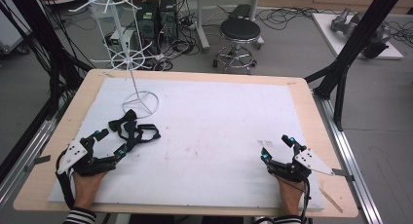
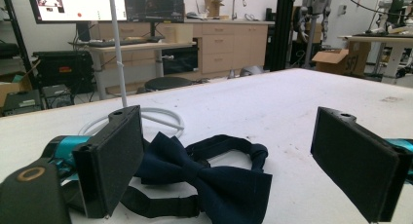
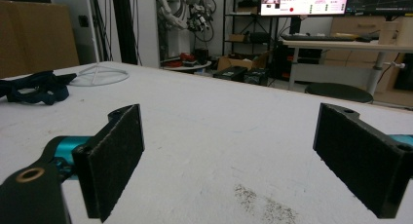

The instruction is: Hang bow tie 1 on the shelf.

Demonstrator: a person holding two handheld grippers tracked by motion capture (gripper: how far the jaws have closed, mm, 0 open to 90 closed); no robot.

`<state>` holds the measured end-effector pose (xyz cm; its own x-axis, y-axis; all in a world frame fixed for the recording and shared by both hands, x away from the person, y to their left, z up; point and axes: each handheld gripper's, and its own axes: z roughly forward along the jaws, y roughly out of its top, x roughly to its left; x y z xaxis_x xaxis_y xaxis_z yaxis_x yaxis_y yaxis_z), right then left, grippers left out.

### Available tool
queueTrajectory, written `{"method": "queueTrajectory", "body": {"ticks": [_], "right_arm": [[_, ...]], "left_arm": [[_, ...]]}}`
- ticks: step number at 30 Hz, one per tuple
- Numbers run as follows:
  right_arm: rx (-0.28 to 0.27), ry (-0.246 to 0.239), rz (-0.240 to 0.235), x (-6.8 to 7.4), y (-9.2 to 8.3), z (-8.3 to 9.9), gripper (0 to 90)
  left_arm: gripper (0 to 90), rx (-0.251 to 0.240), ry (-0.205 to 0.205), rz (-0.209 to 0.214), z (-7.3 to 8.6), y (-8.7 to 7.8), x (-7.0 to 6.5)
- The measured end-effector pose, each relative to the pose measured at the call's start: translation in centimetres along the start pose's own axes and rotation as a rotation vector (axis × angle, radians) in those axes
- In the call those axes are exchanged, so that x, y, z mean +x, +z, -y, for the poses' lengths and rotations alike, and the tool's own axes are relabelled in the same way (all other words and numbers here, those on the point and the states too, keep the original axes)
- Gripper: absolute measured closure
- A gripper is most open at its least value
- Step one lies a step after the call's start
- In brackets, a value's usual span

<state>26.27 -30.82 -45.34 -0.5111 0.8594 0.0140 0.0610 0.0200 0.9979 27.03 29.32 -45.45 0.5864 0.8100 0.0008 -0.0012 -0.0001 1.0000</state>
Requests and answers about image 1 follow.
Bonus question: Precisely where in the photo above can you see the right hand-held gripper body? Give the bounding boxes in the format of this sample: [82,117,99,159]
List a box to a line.
[266,142,336,183]

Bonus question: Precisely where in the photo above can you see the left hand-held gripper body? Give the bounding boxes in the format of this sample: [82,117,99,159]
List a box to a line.
[56,136,119,177]

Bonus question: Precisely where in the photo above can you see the black strap garment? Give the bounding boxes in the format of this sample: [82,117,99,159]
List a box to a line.
[107,108,162,154]

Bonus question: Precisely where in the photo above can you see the white wire rack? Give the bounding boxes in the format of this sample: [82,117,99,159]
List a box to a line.
[60,0,161,120]

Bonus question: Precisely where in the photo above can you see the person's left hand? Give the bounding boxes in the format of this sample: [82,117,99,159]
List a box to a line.
[71,169,108,210]

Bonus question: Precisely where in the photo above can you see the person's right hand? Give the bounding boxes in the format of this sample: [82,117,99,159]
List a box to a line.
[276,176,307,217]

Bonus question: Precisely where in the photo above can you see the thin wooden stick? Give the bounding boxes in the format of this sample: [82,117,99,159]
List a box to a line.
[319,186,344,214]

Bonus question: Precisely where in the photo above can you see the person's right striped sleeve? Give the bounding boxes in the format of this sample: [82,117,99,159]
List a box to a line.
[254,214,308,224]

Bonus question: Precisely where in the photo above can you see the person's striped sleeve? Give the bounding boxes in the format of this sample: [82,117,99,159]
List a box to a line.
[62,206,97,224]
[254,214,308,224]

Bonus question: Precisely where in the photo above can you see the white foam board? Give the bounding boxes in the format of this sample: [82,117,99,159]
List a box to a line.
[47,77,325,212]

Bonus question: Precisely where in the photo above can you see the person's left striped sleeve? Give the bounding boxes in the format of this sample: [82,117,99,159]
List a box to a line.
[62,206,97,224]

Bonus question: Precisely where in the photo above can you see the white device with green display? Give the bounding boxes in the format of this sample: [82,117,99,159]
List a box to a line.
[108,28,134,53]

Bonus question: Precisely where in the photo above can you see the white floor platform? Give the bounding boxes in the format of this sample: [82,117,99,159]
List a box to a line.
[311,12,404,61]

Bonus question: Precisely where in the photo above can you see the black round stool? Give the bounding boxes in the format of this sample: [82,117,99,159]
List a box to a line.
[212,18,265,76]

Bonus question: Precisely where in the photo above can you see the black computer tower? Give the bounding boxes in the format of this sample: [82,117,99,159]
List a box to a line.
[159,0,179,43]
[135,0,161,55]

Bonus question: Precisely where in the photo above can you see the grey robot device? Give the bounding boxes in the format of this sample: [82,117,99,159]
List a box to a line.
[330,8,394,59]

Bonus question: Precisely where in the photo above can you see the black flat box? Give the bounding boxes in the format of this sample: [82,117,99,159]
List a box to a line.
[228,3,252,21]

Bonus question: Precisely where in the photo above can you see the grey metal table leg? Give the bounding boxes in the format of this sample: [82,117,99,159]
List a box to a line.
[194,0,211,53]
[247,0,266,50]

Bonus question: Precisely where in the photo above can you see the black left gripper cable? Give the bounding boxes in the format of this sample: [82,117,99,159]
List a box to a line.
[55,150,76,210]

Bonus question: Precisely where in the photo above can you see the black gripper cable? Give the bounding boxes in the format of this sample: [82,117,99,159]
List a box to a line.
[55,150,76,210]
[300,171,313,223]

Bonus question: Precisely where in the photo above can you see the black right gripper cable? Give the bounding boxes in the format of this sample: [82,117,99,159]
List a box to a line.
[300,171,313,223]

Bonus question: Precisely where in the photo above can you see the metal clamp bracket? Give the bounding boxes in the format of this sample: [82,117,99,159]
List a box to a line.
[23,154,52,173]
[331,168,356,183]

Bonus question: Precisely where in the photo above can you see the aluminium rail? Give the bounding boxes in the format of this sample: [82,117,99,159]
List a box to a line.
[313,91,384,224]
[0,116,57,205]

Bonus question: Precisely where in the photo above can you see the black metal frame strut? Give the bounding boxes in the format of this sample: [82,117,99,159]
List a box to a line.
[304,0,407,132]

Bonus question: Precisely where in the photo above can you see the black frame with cables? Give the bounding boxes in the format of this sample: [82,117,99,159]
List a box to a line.
[0,0,95,183]

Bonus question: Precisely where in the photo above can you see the tangled cables by computers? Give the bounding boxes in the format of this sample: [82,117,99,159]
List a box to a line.
[152,19,203,72]

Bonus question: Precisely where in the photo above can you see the black floor cables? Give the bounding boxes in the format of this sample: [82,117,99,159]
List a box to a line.
[256,6,320,32]

